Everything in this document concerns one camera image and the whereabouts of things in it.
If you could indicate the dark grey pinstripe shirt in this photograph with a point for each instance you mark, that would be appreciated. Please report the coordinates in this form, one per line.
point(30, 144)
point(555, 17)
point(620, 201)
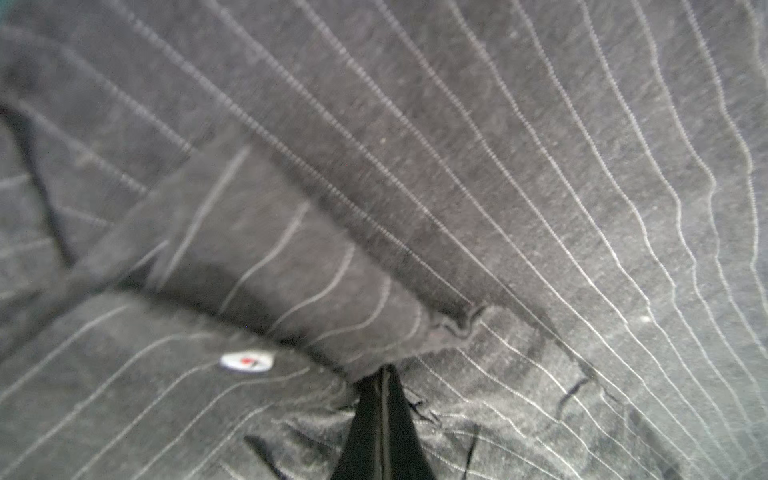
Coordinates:
point(218, 217)

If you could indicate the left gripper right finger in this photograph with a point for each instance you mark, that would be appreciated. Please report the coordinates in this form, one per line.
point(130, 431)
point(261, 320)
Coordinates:
point(403, 455)

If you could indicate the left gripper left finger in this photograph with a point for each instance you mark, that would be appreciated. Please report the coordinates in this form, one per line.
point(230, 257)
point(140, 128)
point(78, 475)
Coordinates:
point(361, 457)

